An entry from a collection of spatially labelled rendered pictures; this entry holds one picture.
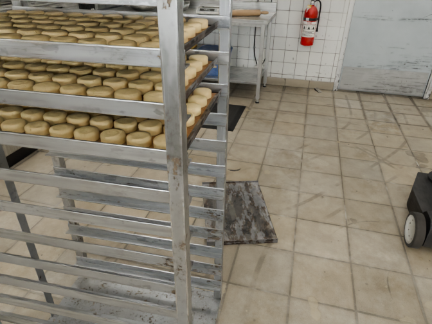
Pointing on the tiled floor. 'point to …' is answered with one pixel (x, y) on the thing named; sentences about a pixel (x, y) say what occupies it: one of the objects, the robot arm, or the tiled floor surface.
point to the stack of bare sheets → (243, 215)
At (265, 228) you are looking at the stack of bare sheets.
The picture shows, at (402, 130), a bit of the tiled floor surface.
